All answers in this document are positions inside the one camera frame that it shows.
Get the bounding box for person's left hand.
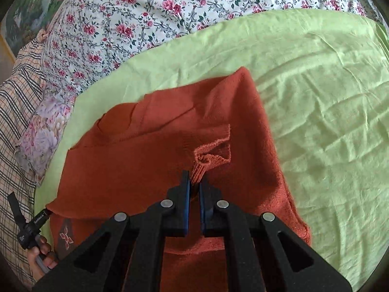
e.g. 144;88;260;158
27;235;59;280

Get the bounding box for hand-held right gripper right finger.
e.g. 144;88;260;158
199;176;353;292

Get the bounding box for orange knitted sweater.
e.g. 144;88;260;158
45;66;312;292

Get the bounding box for white floral quilt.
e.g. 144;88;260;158
39;0;370;98

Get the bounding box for light green bed sheet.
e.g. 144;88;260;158
33;8;389;286

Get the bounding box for small purple floral pillow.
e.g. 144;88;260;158
15;93;76;186

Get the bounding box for plaid bed sheet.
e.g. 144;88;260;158
0;32;51;286

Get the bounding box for green landscape wall picture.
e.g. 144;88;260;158
4;0;80;55

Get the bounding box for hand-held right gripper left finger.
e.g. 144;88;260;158
32;170;192;292

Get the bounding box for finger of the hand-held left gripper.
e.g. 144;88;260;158
9;192;25;223
32;208;51;226

